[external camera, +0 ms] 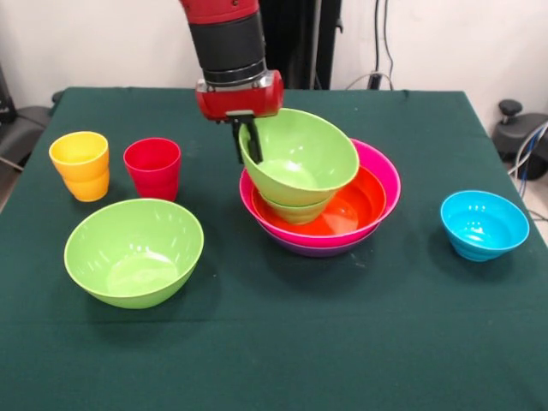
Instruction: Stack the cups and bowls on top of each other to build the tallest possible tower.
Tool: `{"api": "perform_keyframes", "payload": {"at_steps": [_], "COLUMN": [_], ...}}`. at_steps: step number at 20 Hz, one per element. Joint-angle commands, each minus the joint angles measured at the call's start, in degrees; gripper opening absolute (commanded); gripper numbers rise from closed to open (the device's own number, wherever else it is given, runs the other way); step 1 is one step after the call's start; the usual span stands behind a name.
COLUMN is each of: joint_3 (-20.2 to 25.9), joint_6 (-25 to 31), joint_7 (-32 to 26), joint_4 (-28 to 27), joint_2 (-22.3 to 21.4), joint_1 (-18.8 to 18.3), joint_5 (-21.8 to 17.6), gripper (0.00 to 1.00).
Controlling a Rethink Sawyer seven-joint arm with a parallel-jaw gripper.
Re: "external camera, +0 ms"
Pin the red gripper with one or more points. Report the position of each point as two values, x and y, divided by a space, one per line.
240 100

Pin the medium green bowl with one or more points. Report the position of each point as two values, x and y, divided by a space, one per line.
299 158

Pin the small ribbed green bowl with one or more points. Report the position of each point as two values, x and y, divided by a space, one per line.
295 212

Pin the red cup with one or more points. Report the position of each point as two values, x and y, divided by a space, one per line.
152 171

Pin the orange bowl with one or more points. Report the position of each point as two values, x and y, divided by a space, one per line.
359 205

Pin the purple bowl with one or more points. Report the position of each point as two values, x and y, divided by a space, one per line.
321 251

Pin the pink bowl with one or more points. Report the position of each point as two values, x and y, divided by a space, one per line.
385 180

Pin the large green bowl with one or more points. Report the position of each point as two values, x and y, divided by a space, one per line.
132 252

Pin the yellow cup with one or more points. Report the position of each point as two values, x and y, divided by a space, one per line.
81 171

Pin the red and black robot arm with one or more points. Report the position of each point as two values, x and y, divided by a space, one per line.
227 38

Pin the black plug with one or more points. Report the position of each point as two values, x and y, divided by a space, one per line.
375 80

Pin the dark green tablecloth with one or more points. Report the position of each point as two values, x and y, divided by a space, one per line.
274 342

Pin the black office chair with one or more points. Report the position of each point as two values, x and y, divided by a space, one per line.
25 120

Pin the small blue bowl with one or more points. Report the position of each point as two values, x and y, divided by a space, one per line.
484 227

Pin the black chair with round knob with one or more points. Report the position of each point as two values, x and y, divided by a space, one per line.
514 137

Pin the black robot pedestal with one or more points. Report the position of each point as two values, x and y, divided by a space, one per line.
299 43

